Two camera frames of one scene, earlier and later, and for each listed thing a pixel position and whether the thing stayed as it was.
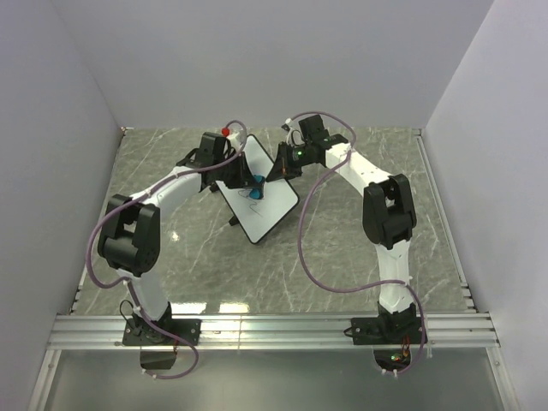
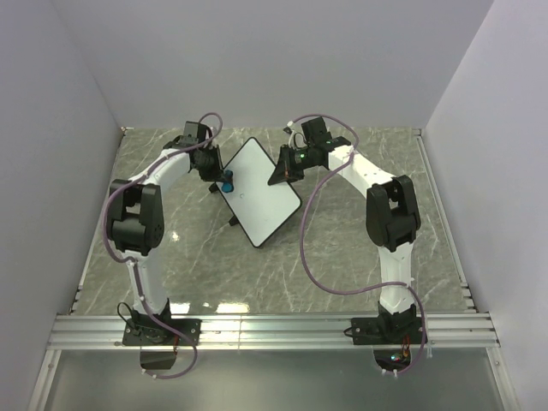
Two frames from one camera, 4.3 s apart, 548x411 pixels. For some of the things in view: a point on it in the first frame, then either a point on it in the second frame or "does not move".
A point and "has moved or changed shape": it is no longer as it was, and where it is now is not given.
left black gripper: [245, 179] to [218, 174]
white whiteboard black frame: [256, 217] does not move
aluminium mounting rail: [443, 332] does not move
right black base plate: [376, 330] does not move
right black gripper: [281, 168] does not move
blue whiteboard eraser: [258, 192] has moved or changed shape
